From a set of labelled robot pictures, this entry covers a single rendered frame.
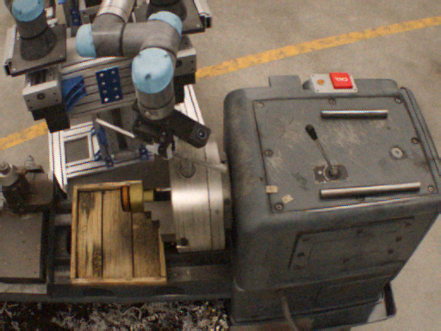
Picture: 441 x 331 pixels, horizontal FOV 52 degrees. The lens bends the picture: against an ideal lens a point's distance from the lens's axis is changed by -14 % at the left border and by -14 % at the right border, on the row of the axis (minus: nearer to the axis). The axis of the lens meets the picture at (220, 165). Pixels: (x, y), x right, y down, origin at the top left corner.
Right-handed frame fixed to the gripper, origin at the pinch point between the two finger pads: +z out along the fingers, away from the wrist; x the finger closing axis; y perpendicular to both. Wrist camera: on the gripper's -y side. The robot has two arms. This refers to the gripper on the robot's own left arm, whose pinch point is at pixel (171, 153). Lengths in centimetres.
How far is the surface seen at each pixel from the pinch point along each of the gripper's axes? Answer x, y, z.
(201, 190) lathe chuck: 3.5, -8.4, 7.5
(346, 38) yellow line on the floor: -202, -41, 164
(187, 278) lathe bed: 19.1, -9.1, 40.4
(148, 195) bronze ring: 5.2, 6.1, 19.3
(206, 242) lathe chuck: 12.5, -12.9, 18.5
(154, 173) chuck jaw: 0.2, 6.1, 15.8
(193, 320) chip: 28, -13, 67
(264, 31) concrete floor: -184, 17, 166
